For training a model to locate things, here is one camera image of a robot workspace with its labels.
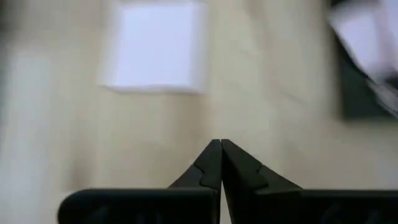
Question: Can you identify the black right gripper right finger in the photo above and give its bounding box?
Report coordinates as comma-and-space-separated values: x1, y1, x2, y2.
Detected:
221, 139, 398, 224

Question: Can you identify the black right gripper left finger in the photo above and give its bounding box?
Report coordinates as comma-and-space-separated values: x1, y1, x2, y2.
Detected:
57, 139, 223, 224

